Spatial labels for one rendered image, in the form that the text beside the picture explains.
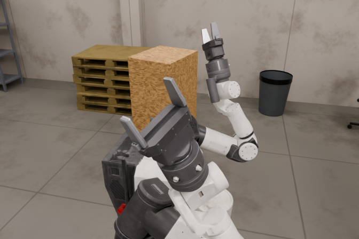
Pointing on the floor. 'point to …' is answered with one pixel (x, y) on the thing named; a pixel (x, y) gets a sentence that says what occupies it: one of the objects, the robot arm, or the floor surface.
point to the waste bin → (273, 92)
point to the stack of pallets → (104, 78)
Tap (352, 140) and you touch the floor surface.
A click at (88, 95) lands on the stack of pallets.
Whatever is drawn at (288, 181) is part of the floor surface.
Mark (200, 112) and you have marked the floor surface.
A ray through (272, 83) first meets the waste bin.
